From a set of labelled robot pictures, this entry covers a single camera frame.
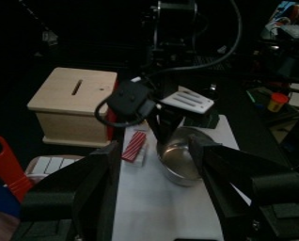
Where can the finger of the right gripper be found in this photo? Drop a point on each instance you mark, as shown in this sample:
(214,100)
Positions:
(168,125)

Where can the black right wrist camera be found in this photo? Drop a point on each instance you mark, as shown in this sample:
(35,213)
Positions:
(128,99)

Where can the green marker pen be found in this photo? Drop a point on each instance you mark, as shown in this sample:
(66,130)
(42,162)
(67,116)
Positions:
(251,96)

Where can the yellow container red lid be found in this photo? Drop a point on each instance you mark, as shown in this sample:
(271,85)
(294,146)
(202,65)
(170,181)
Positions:
(277,105)

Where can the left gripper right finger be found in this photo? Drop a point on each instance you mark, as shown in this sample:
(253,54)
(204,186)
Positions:
(239,188)

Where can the red white toy sushi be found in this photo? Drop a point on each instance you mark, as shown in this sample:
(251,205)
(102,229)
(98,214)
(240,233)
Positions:
(132,147)

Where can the small steel bowl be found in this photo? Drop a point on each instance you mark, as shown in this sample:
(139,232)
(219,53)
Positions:
(179,163)

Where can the dark green toy block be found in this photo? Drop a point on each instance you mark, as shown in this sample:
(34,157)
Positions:
(204,121)

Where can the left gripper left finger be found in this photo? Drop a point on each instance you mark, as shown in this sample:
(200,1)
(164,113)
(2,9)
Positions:
(94,194)

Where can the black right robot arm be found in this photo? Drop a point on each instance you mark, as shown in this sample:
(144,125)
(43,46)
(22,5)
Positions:
(175,19)

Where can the orange box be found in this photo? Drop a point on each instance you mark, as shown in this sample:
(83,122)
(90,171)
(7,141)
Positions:
(68,119)

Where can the grey metal frame clamp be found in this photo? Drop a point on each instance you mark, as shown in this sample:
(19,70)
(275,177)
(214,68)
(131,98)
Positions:
(50,36)

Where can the white plastic cutting board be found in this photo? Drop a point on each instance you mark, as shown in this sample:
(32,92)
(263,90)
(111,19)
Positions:
(164,213)

